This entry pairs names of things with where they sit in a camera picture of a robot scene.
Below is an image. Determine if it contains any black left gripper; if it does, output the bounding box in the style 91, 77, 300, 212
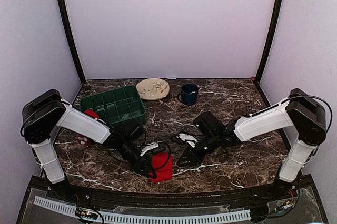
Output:
118, 139, 157, 179

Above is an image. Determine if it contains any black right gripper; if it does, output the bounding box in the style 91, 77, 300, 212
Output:
176, 132, 220, 166

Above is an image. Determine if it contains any red sock with white pattern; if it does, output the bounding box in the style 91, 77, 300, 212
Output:
150, 152, 173, 182

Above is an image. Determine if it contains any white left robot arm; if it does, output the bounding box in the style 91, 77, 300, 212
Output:
20, 89, 157, 201

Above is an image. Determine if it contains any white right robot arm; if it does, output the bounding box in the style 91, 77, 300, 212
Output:
177, 88, 332, 200

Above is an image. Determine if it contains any dark blue enamel mug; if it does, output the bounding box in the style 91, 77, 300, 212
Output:
176, 83, 199, 106

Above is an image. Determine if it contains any green plastic divided crate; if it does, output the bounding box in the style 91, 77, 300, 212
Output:
80, 85, 146, 126

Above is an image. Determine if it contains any red white rolled sock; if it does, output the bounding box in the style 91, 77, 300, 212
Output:
77, 134, 92, 146

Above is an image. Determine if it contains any beige floral ceramic plate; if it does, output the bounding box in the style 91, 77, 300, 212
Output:
136, 78, 170, 100

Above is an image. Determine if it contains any left circuit board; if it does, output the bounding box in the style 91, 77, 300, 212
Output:
75, 207, 98, 221

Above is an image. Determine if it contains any circuit board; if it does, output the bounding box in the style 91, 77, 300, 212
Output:
274, 201, 294, 212
75, 207, 98, 221

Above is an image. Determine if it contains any red sock in crate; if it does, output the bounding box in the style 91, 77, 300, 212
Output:
85, 109, 100, 119

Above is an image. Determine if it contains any right circuit board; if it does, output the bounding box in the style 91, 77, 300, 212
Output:
274, 201, 294, 212

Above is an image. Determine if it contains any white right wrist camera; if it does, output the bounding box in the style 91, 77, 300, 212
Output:
176, 133, 198, 148

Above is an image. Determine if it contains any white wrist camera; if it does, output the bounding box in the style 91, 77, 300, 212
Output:
140, 142, 159, 157
176, 133, 198, 148

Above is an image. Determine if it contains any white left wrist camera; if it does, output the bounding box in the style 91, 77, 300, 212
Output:
140, 142, 159, 157

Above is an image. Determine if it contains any white slotted cable duct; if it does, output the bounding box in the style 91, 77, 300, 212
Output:
33, 196, 252, 223

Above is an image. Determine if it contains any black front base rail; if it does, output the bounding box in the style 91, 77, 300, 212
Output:
17, 175, 328, 223

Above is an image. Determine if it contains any black right frame post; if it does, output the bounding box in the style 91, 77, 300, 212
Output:
255, 0, 282, 85

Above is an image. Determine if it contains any black frame post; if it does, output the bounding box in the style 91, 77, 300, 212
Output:
57, 0, 86, 85
255, 0, 282, 85

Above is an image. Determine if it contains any black left frame post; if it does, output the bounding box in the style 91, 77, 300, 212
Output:
57, 0, 86, 85

